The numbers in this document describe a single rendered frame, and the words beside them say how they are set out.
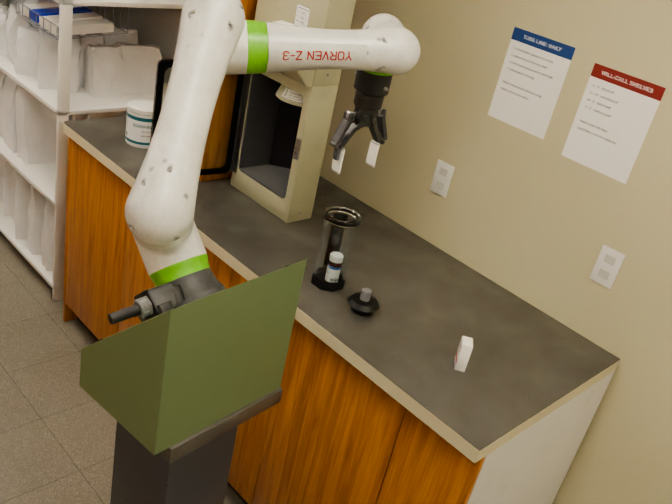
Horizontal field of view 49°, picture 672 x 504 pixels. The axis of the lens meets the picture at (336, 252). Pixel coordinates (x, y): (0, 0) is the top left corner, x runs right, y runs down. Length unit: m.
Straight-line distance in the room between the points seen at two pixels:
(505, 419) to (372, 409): 0.35
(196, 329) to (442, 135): 1.36
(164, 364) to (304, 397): 0.84
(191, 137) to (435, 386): 0.87
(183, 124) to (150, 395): 0.51
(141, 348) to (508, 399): 0.94
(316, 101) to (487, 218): 0.67
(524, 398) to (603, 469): 0.62
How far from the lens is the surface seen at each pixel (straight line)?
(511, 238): 2.39
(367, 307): 2.02
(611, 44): 2.19
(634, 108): 2.16
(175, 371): 1.41
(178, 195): 1.39
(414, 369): 1.89
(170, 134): 1.42
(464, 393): 1.87
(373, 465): 2.03
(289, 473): 2.34
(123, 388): 1.53
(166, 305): 1.50
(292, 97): 2.39
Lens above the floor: 2.01
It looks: 27 degrees down
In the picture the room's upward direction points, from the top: 13 degrees clockwise
